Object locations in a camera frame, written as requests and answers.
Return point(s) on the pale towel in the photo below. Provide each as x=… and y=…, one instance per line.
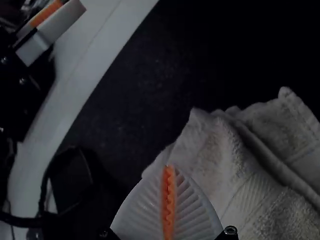
x=250, y=155

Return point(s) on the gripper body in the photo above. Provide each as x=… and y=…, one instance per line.
x=20, y=100

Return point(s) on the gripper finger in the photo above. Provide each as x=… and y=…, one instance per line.
x=142, y=212
x=60, y=22
x=190, y=212

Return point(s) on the black mat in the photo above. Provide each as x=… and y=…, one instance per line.
x=175, y=75

